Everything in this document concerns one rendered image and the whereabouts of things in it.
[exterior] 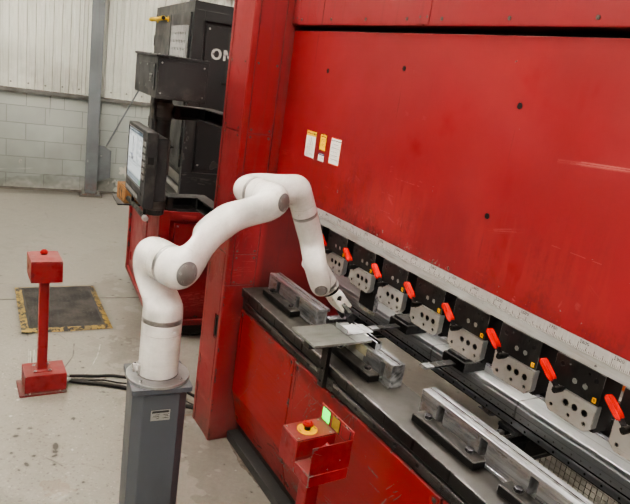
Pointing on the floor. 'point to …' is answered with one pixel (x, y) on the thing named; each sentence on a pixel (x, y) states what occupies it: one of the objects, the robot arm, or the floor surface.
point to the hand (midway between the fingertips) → (346, 315)
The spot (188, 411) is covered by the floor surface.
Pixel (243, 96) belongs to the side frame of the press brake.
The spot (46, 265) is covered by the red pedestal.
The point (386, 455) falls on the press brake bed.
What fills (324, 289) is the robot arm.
